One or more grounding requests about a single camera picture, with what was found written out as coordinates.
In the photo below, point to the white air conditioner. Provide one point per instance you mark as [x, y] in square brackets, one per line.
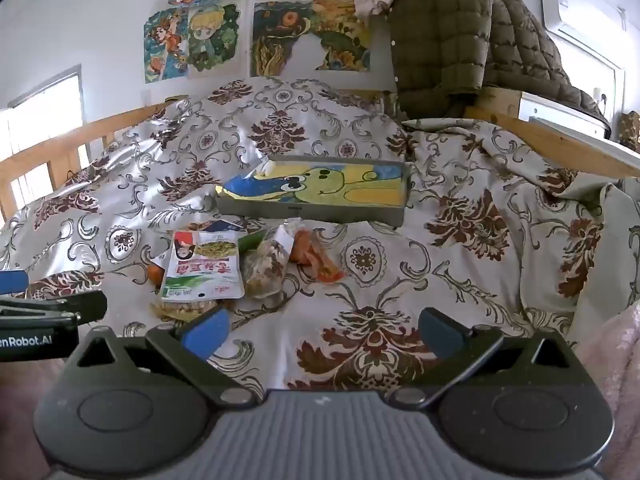
[575, 10]

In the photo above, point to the wooden bed frame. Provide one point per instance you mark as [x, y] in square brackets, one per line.
[50, 147]

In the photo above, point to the bright window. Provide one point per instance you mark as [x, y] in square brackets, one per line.
[45, 115]

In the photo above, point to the pink fleece cloth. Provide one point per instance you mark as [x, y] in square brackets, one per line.
[615, 360]
[25, 400]

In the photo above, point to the olive puffer jacket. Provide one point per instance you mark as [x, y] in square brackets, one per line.
[450, 45]

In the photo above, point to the orange-haired cartoon wall poster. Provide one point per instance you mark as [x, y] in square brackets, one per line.
[165, 45]

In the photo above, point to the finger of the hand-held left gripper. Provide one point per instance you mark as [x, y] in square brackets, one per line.
[75, 305]
[12, 280]

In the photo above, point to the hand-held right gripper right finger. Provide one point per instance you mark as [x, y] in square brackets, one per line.
[440, 335]

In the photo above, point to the floral patterned blanket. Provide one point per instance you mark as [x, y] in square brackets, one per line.
[450, 270]

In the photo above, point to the clear bag of mixed nuts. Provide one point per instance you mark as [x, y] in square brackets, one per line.
[262, 270]

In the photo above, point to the white cabinet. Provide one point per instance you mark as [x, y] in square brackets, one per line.
[560, 110]

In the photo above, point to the green stick snack packet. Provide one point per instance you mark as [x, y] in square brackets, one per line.
[250, 241]

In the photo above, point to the yellow swirl painting wall poster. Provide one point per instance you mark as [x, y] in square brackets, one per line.
[280, 35]

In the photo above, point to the white red green snack packet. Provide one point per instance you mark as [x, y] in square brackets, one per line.
[200, 265]

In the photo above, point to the gold foil snack packet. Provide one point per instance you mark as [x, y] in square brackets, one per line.
[185, 310]

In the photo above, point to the blond cartoon wall poster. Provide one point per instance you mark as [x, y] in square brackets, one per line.
[212, 37]

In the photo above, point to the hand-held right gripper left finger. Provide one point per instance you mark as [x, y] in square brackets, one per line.
[205, 334]

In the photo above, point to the orange red snack packet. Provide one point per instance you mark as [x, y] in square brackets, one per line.
[315, 257]

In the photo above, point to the blue and white snack packet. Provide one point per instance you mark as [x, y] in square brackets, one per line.
[227, 225]

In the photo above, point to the grey tray with cartoon print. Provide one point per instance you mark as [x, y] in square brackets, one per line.
[310, 185]

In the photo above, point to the small orange mandarin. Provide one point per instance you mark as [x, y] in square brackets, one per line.
[155, 273]

